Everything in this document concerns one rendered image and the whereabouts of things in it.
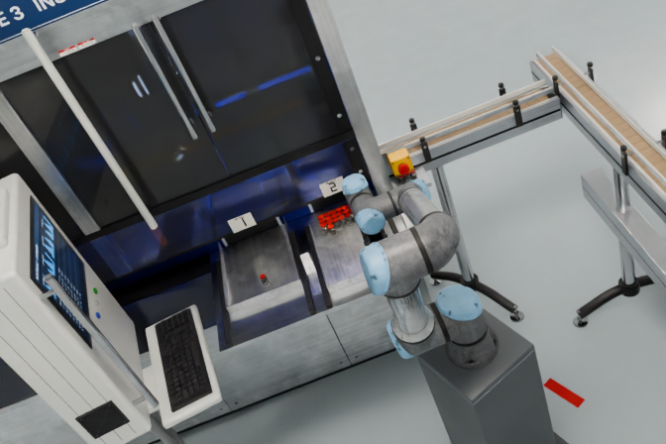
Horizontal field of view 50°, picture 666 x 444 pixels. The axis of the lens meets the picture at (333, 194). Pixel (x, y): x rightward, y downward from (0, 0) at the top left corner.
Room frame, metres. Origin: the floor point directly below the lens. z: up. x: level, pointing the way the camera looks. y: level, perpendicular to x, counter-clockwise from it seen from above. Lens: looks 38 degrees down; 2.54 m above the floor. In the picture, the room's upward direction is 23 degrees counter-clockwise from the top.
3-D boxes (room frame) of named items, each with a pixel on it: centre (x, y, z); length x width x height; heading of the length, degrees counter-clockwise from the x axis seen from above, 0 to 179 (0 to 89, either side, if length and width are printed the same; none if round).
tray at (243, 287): (1.90, 0.33, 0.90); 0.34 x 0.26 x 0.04; 178
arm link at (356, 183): (1.64, -0.07, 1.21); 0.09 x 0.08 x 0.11; 0
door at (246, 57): (1.99, 0.07, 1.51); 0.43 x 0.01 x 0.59; 88
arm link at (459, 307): (1.30, -0.20, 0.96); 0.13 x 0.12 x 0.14; 90
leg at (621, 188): (1.79, -0.96, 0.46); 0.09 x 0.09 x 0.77; 88
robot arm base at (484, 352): (1.30, -0.20, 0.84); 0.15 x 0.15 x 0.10
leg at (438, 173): (2.13, -0.41, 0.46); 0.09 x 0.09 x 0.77; 88
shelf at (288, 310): (1.82, 0.17, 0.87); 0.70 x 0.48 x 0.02; 88
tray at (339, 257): (1.80, 0.00, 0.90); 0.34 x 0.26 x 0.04; 178
